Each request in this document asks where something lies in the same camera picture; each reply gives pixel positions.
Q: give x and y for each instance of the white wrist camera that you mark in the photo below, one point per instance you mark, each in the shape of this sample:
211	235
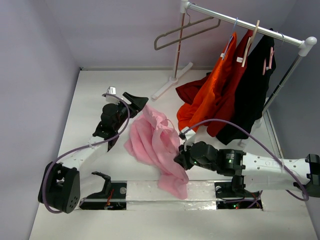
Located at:
111	93
188	137

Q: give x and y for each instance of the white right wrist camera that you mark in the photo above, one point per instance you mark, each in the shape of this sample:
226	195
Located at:
188	137

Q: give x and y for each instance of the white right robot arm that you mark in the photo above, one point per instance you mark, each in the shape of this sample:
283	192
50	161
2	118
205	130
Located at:
250	173

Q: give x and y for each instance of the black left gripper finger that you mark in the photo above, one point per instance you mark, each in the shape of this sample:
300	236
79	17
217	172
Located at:
135	99
137	106

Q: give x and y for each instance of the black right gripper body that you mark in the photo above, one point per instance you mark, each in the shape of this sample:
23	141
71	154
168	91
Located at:
184	157

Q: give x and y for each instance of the wooden hanger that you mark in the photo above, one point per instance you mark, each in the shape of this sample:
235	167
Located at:
249	43

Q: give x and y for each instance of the blue wire hanger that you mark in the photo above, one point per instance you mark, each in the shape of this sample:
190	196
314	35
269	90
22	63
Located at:
230	39

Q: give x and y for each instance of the pink t shirt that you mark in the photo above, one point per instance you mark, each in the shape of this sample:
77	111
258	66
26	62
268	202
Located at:
141	145

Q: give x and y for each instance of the orange t shirt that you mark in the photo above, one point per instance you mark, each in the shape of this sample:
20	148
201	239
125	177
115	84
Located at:
204	102

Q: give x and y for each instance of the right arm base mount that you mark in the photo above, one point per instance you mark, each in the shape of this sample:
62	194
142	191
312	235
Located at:
230	196

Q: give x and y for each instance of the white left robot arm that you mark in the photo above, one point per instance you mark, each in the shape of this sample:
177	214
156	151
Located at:
60	189

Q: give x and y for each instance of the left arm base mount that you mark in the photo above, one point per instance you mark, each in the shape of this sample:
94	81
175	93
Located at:
100	192

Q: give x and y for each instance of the black t shirt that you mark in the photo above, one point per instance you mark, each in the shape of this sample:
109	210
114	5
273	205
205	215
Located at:
245	106

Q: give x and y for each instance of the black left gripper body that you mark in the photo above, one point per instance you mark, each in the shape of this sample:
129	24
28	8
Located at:
123	115

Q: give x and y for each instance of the white metal clothes rack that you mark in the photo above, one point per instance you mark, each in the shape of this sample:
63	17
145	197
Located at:
304	45

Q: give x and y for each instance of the pink clip hanger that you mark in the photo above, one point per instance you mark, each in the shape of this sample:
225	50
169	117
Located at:
267	64

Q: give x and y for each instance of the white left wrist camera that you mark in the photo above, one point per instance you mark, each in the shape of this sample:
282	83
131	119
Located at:
111	93

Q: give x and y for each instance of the dark red t shirt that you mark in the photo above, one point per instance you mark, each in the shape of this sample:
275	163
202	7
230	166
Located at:
188	91

